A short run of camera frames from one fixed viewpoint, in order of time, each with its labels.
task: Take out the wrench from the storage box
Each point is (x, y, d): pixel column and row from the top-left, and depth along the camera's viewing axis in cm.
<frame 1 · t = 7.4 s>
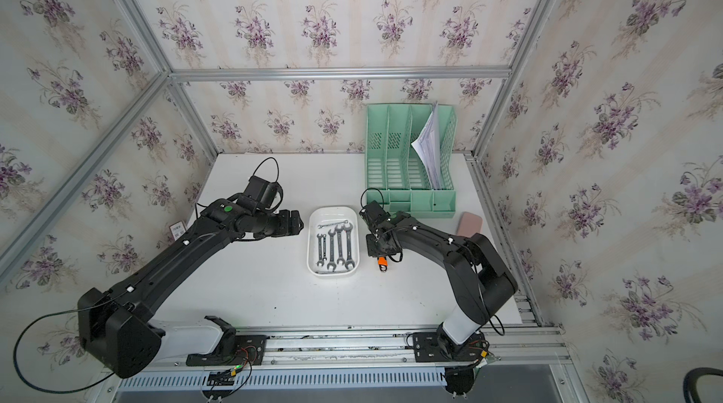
left hand: (294, 227, 79), fingers open
right hand: (379, 249, 89), fingers open
white plastic storage tray: (326, 215, 100), point 3 cm above the table
green desk file organizer: (396, 176, 113), point 2 cm above the table
white papers in organizer: (426, 142, 90), point 27 cm above the table
pink sponge pad: (470, 224, 100), on the table
orange handled adjustable wrench: (382, 263, 86), point 6 cm above the table
large silver combination wrench: (349, 263, 90), on the table
silver open end wrench: (340, 230, 98), on the table
small silver wrench: (331, 263, 90), on the table
thin silver wrench: (324, 247, 95), on the table

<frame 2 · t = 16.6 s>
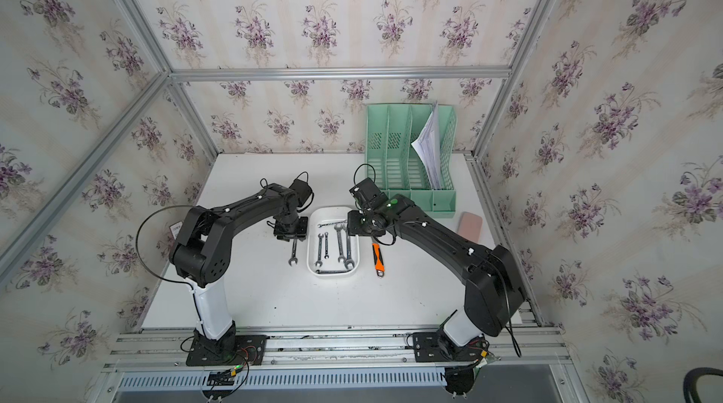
left hand: (300, 239, 93), fingers open
right hand: (355, 228, 82), fingers open
small silver wrench: (294, 248, 95), on the table
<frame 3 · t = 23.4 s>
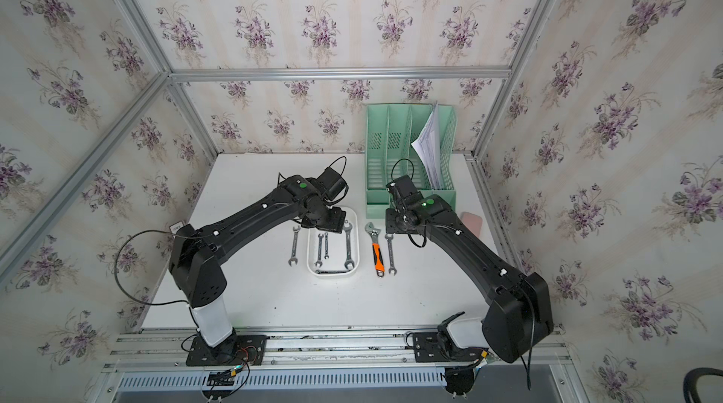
left hand: (335, 227, 83), fingers open
right hand: (397, 222, 82), fingers open
silver open end wrench: (389, 236, 97), on the table
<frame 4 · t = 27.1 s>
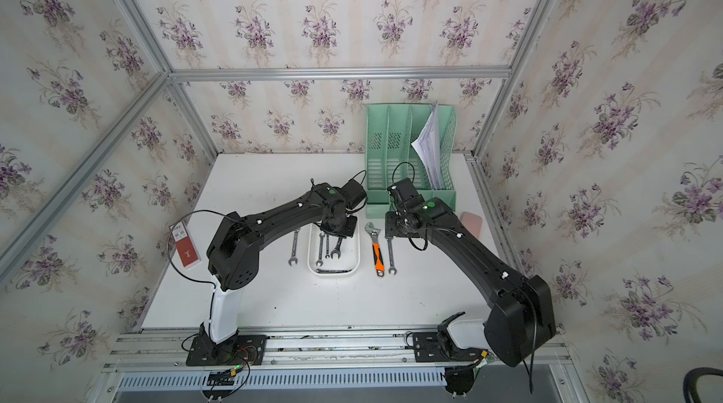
left hand: (348, 236, 89), fingers closed
right hand: (396, 226, 82), fingers open
